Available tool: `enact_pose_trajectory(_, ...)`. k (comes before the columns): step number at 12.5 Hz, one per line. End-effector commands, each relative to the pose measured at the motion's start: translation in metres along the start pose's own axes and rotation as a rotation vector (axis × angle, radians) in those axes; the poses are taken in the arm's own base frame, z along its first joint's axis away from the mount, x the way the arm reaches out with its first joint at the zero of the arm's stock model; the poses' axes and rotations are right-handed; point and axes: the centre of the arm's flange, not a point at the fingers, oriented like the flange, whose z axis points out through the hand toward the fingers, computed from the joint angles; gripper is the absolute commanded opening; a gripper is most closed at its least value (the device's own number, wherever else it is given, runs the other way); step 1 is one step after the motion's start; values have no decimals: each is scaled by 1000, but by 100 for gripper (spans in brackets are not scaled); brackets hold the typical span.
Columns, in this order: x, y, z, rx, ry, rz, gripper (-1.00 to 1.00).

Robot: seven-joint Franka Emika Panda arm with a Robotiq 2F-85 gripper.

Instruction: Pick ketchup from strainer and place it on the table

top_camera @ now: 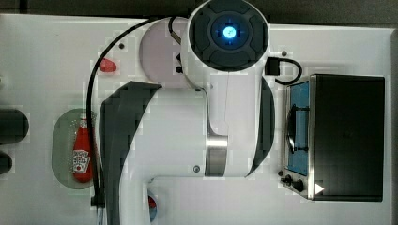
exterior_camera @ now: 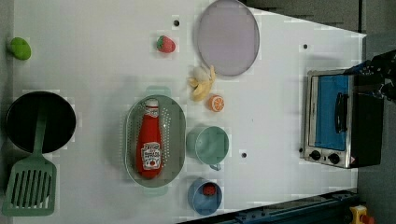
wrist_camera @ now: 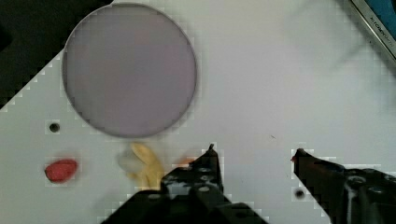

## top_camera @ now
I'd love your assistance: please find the red ketchup bottle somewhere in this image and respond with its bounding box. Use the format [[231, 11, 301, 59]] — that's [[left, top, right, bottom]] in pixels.
[[72, 119, 92, 183]]

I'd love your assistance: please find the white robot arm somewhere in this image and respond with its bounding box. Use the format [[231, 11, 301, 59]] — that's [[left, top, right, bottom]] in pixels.
[[96, 0, 275, 225]]

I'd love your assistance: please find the green oval strainer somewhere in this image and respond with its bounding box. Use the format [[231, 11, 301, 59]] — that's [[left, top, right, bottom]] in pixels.
[[52, 109, 94, 189]]

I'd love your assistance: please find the red strawberry toy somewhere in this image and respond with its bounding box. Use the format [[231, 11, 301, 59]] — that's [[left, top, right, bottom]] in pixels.
[[99, 58, 117, 73]]

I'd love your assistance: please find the blue bowl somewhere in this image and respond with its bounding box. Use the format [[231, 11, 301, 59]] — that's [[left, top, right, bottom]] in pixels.
[[148, 195, 158, 221]]

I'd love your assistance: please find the black toaster oven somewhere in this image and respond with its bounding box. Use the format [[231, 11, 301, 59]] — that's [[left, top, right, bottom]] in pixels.
[[279, 74, 385, 202]]

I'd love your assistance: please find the large black cylinder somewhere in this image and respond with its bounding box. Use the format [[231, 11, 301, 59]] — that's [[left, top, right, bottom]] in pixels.
[[0, 109, 29, 144]]

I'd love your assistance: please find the small black cylinder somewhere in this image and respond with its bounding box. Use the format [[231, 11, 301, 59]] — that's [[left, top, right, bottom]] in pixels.
[[0, 152, 12, 174]]

